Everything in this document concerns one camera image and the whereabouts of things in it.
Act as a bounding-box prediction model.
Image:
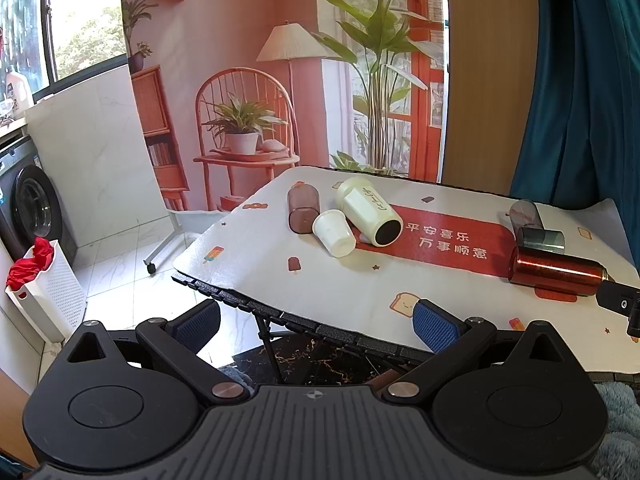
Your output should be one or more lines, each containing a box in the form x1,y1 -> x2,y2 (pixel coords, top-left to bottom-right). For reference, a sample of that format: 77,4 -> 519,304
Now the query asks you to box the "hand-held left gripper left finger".
65,300 -> 251,404

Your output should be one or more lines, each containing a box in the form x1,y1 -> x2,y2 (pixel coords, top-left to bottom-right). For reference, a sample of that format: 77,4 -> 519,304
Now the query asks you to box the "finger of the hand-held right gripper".
596,280 -> 640,339

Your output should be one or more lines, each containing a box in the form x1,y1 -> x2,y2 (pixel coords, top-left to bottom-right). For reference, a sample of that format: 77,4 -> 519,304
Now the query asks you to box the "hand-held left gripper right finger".
382,298 -> 577,404

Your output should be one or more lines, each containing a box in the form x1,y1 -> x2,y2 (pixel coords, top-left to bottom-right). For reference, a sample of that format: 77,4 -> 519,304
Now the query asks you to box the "red metallic cup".
508,247 -> 609,297

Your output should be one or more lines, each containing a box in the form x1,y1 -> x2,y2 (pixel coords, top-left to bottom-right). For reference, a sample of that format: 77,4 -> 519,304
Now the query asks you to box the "grey translucent cup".
509,199 -> 544,232

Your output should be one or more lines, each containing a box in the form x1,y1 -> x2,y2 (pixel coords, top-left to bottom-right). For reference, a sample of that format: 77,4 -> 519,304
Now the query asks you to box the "cream cup with black inside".
336,176 -> 404,248

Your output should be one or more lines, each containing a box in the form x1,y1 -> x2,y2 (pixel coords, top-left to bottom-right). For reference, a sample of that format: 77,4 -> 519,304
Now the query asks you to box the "small white cup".
312,209 -> 357,259

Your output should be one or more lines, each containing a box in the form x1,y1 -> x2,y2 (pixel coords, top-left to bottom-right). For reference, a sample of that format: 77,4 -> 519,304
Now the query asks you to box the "brown translucent cup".
287,183 -> 321,234

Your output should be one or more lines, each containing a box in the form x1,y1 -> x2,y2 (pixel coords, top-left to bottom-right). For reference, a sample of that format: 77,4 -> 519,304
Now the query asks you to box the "white wheeled stand leg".
143,209 -> 211,276

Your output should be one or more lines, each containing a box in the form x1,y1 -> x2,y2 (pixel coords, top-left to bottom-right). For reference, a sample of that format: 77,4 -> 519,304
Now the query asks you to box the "black folding table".
171,274 -> 640,387

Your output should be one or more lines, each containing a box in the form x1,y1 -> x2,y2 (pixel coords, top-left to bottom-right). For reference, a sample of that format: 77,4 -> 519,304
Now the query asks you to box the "fluffy blue rug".
594,380 -> 640,480

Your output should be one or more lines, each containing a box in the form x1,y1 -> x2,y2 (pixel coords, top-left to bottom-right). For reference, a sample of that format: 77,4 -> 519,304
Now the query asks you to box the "folding table with printed cloth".
173,165 -> 640,374

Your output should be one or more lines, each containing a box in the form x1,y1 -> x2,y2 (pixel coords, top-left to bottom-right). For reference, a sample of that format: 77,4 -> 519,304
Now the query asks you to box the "white perforated laundry basket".
5,240 -> 89,345

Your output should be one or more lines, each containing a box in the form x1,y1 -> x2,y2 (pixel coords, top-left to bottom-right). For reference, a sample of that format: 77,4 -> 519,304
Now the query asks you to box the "red cloth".
7,237 -> 55,291

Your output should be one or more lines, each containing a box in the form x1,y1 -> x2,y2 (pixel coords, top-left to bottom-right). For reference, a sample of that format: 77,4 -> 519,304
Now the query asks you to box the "white marble board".
24,62 -> 175,288

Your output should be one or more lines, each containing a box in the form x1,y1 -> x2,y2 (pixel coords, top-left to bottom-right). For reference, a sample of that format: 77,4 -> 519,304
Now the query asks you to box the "grey washing machine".
0,134 -> 79,267

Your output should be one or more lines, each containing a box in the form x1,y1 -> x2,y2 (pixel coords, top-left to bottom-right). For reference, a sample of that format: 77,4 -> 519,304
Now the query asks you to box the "teal curtain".
509,0 -> 640,211

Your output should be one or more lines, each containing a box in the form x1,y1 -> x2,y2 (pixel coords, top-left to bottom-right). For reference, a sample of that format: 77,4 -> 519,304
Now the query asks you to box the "wooden panel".
439,0 -> 540,197

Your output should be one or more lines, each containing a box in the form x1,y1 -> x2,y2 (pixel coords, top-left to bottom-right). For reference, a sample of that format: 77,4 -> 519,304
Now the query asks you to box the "printed room backdrop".
120,0 -> 447,212

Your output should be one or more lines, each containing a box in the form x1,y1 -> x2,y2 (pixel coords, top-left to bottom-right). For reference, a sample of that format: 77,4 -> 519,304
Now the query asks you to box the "white plastic bottle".
4,72 -> 34,112

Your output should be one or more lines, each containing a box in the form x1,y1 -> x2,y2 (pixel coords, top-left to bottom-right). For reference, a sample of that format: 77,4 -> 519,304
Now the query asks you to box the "window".
0,0 -> 129,98

